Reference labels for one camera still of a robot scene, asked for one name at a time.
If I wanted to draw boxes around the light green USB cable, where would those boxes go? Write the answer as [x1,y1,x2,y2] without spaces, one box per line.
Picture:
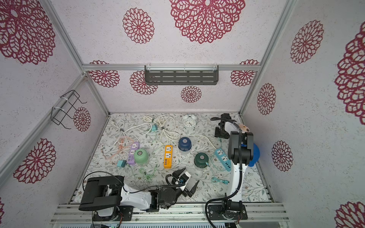
[131,163,159,181]

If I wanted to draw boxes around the teal USB cable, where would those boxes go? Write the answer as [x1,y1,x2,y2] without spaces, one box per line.
[211,176,230,185]

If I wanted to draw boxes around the dark green meat grinder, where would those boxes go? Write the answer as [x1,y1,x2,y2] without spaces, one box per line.
[194,153,209,169]

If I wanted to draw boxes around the navy blue meat grinder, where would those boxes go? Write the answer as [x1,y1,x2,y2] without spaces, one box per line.
[178,137,192,152]

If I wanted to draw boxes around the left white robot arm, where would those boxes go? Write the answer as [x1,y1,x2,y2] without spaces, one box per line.
[79,168,200,220]

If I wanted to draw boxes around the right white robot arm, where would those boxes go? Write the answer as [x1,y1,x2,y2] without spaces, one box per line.
[204,113,254,225]

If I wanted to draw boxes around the light green meat grinder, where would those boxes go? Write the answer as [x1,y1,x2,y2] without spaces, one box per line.
[134,148,149,166]

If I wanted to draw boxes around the orange power strip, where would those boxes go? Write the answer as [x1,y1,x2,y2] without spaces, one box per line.
[163,145,173,169]

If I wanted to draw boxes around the pig plush toy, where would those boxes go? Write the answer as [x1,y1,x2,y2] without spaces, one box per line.
[238,123,250,133]

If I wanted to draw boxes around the teal power strip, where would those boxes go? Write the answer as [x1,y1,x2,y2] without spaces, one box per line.
[215,148,232,172]

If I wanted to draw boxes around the white twin-bell alarm clock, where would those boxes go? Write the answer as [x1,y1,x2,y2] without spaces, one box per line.
[182,114,197,128]

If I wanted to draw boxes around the blue cloth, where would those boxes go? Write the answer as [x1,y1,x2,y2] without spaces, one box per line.
[248,143,260,167]

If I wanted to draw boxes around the teal small charger adapter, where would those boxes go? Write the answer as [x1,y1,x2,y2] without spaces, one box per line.
[117,160,127,168]

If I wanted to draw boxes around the white coiled cord bundle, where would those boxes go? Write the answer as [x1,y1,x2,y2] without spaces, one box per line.
[112,114,182,144]

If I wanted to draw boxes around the teal plug on cord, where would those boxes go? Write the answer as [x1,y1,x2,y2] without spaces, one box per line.
[151,124,158,132]

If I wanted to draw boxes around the orange thin cable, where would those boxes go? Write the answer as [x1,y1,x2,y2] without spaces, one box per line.
[108,136,135,163]

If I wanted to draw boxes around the grey wall shelf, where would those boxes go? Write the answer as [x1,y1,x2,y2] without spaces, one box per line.
[144,65,219,86]

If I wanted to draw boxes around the black wire rack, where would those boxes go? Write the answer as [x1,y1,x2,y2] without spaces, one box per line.
[50,90,87,130]

